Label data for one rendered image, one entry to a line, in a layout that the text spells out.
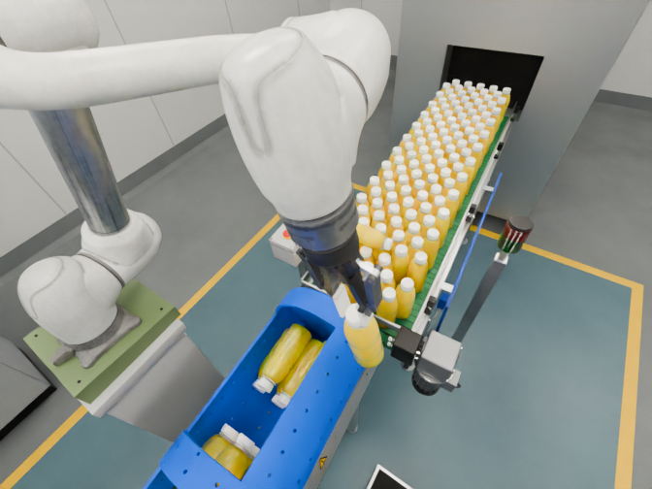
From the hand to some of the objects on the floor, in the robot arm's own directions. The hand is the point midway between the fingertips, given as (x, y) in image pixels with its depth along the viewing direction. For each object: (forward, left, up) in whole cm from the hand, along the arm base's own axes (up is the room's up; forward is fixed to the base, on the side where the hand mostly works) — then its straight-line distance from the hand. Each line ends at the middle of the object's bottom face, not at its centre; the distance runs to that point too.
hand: (353, 307), depth 56 cm
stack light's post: (+12, +63, -141) cm, 155 cm away
